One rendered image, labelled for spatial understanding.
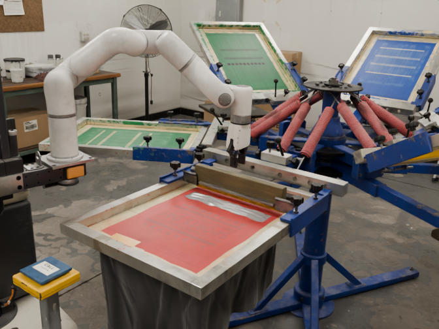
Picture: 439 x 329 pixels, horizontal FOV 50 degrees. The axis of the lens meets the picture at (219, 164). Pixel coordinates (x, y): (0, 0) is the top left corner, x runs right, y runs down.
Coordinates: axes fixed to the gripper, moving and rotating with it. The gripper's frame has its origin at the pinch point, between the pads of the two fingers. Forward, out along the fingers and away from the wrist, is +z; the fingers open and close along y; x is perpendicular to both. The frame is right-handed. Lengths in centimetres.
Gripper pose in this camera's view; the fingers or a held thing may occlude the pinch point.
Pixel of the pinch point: (237, 160)
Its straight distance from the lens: 178.2
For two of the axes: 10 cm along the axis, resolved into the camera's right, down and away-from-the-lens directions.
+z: -0.5, 9.4, 3.3
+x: 8.0, 2.4, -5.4
